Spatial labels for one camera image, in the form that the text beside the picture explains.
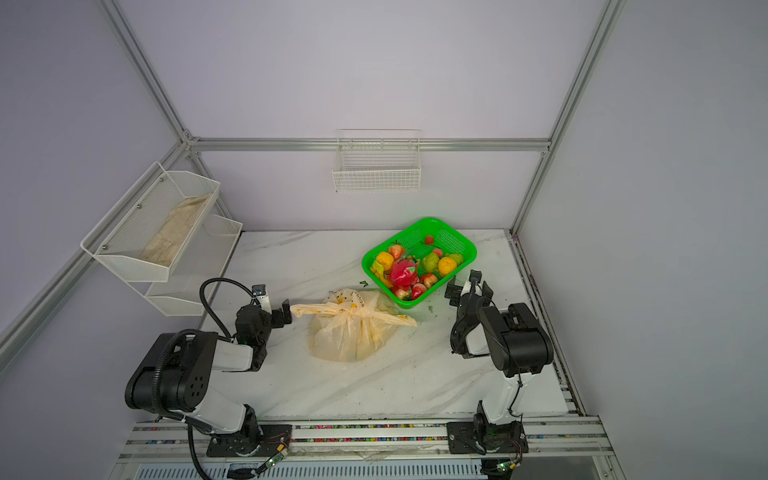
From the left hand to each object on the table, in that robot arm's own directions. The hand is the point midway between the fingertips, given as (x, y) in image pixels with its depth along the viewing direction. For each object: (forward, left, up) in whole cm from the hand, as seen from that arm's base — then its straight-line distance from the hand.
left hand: (271, 303), depth 94 cm
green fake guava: (+16, -52, +2) cm, 55 cm away
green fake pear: (+18, -62, +2) cm, 65 cm away
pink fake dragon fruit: (+6, -42, +8) cm, 44 cm away
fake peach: (+18, -40, +6) cm, 44 cm away
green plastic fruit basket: (+29, -49, -1) cm, 57 cm away
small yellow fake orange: (+13, -58, +4) cm, 59 cm away
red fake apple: (+4, -48, +2) cm, 48 cm away
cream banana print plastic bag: (-12, -28, +8) cm, 31 cm away
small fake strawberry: (+30, -54, -2) cm, 61 cm away
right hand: (+6, -64, +6) cm, 64 cm away
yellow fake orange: (+13, -37, +7) cm, 40 cm away
